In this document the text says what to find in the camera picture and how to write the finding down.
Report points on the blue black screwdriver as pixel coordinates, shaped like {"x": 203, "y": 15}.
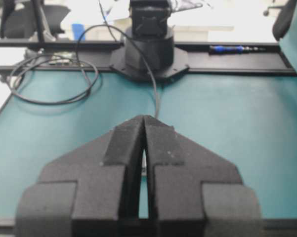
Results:
{"x": 221, "y": 49}

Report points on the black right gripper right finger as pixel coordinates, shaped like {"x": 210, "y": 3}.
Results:
{"x": 194, "y": 192}

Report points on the blue box in background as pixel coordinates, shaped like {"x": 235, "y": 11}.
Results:
{"x": 78, "y": 30}

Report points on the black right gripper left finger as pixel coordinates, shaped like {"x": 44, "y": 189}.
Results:
{"x": 86, "y": 192}

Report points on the black office chair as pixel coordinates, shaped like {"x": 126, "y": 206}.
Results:
{"x": 32, "y": 20}

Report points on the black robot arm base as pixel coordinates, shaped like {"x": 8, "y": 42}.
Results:
{"x": 149, "y": 44}

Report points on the black chair at right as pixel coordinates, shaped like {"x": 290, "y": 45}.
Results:
{"x": 284, "y": 19}

